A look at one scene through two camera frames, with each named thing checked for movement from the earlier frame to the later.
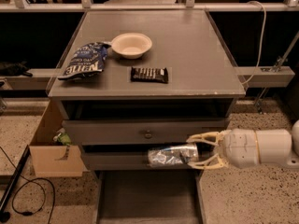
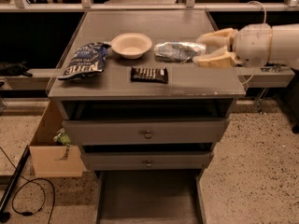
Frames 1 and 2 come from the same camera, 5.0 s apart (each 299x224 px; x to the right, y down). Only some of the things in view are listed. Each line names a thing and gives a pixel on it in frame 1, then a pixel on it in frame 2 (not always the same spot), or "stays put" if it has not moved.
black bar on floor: [24, 157] stays put
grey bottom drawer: [149, 197] stays put
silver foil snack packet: [182, 154] -> [180, 52]
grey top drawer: [149, 132] stays put
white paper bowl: [131, 45] stays put
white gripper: [240, 147] -> [252, 45]
